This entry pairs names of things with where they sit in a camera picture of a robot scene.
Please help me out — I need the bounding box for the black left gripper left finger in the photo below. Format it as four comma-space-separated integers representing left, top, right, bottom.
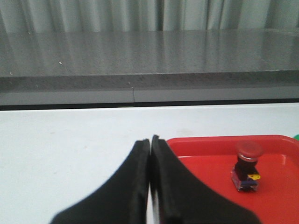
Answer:
51, 139, 150, 224

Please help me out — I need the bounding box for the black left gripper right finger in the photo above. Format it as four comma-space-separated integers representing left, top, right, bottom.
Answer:
151, 135, 260, 224

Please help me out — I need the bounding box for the red mushroom push button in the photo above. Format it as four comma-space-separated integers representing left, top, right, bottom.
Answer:
231, 140, 263, 192

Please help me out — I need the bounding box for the red plastic tray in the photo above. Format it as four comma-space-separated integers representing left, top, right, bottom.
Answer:
167, 135, 299, 224

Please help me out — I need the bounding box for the grey stone counter ledge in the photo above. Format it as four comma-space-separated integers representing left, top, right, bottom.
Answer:
0, 29, 299, 106

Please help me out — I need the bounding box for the white pleated curtain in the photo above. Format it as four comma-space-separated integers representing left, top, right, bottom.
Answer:
0, 0, 299, 34

